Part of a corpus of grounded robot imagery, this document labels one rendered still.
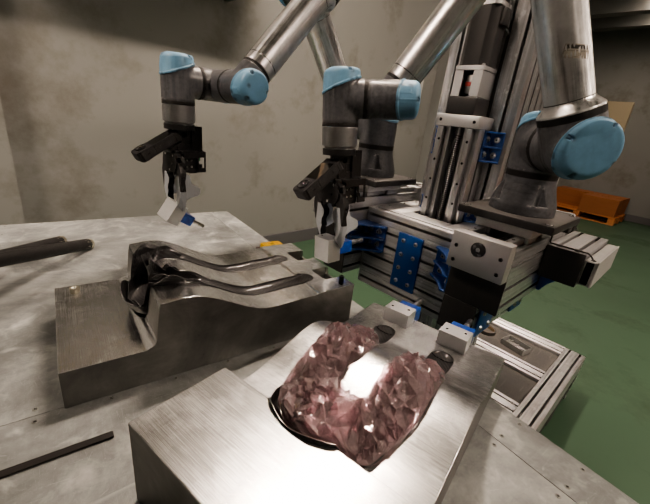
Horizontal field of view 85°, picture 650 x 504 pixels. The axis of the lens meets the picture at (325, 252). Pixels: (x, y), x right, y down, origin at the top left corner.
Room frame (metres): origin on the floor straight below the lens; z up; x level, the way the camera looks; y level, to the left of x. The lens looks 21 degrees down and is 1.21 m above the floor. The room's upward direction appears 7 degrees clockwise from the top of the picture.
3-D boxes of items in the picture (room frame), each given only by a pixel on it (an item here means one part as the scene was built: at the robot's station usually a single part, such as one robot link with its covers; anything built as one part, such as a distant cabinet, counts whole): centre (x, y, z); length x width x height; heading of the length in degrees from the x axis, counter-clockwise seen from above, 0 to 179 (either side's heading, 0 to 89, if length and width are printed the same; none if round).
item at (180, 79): (0.92, 0.39, 1.25); 0.09 x 0.08 x 0.11; 135
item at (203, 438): (0.39, -0.08, 0.86); 0.50 x 0.26 x 0.11; 145
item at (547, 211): (0.90, -0.48, 1.09); 0.15 x 0.15 x 0.10
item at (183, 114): (0.92, 0.39, 1.17); 0.08 x 0.08 x 0.05
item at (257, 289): (0.62, 0.19, 0.92); 0.35 x 0.16 x 0.09; 128
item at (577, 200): (6.63, -4.64, 0.21); 1.16 x 0.83 x 0.42; 45
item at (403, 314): (0.65, -0.18, 0.86); 0.13 x 0.05 x 0.05; 145
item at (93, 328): (0.62, 0.21, 0.87); 0.50 x 0.26 x 0.14; 128
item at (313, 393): (0.40, -0.07, 0.90); 0.26 x 0.18 x 0.08; 145
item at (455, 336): (0.58, -0.27, 0.86); 0.13 x 0.05 x 0.05; 145
